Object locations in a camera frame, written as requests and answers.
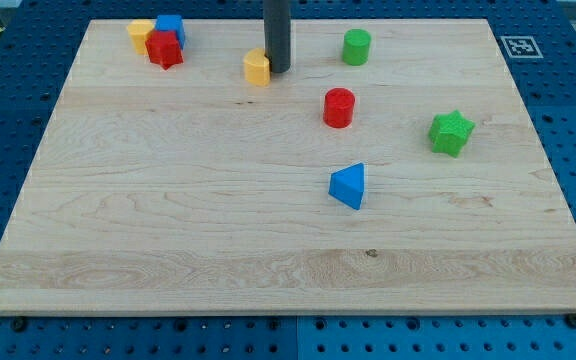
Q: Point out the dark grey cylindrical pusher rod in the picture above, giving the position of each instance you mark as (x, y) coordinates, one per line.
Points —
(277, 34)

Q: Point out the yellow heart block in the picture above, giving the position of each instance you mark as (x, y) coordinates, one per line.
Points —
(256, 67)

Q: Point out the red star block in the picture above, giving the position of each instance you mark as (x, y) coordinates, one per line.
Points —
(164, 49)

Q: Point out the green star block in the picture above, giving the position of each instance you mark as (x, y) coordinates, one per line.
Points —
(450, 132)

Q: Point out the green cylinder block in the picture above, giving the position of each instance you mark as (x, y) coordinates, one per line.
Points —
(356, 46)

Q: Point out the blue cube block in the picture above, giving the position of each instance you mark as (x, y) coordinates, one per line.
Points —
(172, 22)

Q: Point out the red cylinder block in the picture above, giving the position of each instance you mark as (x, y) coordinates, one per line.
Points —
(338, 107)

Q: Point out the yellow hexagon block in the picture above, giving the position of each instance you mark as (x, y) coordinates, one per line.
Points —
(139, 31)

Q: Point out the blue triangle block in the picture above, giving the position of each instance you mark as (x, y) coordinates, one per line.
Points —
(348, 185)

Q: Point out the light wooden board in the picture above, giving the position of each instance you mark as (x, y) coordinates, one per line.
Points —
(190, 192)

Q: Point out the white fiducial marker tag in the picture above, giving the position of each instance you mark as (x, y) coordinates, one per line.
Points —
(521, 47)

